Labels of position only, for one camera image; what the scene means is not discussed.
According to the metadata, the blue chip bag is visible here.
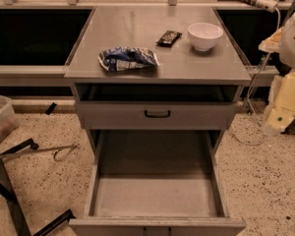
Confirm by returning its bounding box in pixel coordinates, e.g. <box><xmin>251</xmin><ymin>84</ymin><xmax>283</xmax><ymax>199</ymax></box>
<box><xmin>98</xmin><ymin>47</ymin><xmax>159</xmax><ymax>72</ymax></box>

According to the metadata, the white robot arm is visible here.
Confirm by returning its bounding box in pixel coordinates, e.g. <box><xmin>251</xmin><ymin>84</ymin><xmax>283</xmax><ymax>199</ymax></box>
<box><xmin>259</xmin><ymin>12</ymin><xmax>295</xmax><ymax>136</ymax></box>

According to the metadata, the grey drawer cabinet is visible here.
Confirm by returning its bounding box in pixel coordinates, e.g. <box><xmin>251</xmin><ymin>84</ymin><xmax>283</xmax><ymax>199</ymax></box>
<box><xmin>66</xmin><ymin>5</ymin><xmax>250</xmax><ymax>236</ymax></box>

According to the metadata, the open lower drawer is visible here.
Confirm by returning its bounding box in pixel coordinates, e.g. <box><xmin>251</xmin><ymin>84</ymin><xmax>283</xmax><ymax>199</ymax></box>
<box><xmin>70</xmin><ymin>130</ymin><xmax>246</xmax><ymax>236</ymax></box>

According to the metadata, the closed upper drawer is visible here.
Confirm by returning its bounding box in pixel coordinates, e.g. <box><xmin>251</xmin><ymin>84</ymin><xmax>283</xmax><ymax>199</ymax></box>
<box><xmin>76</xmin><ymin>101</ymin><xmax>235</xmax><ymax>130</ymax></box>

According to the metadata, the white bowl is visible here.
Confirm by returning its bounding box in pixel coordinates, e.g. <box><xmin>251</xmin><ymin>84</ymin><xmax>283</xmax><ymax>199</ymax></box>
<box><xmin>188</xmin><ymin>23</ymin><xmax>224</xmax><ymax>51</ymax></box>

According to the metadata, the black snack packet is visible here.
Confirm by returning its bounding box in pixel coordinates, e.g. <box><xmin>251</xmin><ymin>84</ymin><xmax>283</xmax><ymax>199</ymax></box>
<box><xmin>156</xmin><ymin>30</ymin><xmax>182</xmax><ymax>46</ymax></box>

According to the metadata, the thin metal rod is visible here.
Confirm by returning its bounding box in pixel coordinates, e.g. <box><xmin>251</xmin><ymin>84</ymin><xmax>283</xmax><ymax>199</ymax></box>
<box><xmin>0</xmin><ymin>145</ymin><xmax>77</xmax><ymax>159</ymax></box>

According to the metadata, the small black floor object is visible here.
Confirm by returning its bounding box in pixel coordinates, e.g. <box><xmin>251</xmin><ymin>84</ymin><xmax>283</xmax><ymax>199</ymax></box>
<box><xmin>45</xmin><ymin>102</ymin><xmax>57</xmax><ymax>115</ymax></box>

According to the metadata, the clear plastic bin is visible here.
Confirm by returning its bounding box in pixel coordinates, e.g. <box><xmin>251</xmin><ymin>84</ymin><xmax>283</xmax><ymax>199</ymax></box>
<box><xmin>0</xmin><ymin>95</ymin><xmax>19</xmax><ymax>143</ymax></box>

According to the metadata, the black metal stand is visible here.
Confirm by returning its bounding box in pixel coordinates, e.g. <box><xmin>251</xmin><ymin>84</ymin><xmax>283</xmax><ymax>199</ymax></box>
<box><xmin>0</xmin><ymin>137</ymin><xmax>77</xmax><ymax>236</ymax></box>

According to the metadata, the white cable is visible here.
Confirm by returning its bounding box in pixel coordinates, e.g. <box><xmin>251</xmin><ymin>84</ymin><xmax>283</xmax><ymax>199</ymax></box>
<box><xmin>230</xmin><ymin>7</ymin><xmax>282</xmax><ymax>147</ymax></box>

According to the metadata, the black drawer handle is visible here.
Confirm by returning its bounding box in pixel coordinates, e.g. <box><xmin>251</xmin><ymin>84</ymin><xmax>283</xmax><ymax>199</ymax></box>
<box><xmin>145</xmin><ymin>110</ymin><xmax>171</xmax><ymax>118</ymax></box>

